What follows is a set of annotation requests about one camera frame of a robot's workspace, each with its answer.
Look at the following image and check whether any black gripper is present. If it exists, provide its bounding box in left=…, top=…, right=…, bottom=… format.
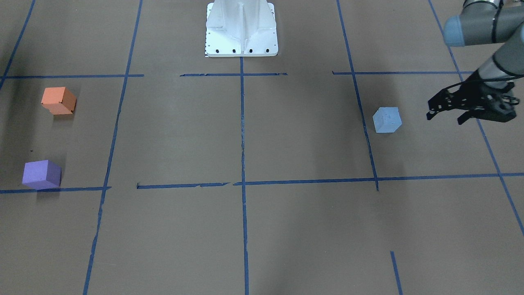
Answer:
left=427, top=84, right=519, bottom=125

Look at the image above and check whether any light blue foam block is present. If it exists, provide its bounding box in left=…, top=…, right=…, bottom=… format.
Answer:
left=373, top=107, right=402, bottom=133

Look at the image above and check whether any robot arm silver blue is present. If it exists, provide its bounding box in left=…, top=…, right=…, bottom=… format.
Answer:
left=426, top=0, right=524, bottom=125

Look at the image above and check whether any orange foam block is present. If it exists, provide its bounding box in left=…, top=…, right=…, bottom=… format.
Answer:
left=41, top=86, right=77, bottom=115

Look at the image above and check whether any purple foam block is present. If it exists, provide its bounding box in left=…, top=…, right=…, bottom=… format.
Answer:
left=21, top=159, right=61, bottom=190

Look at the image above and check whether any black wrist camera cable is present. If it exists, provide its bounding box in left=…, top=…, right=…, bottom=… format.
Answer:
left=446, top=70, right=524, bottom=93

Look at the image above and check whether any white camera stand pedestal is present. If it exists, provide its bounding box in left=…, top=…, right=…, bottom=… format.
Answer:
left=205, top=0, right=279, bottom=57

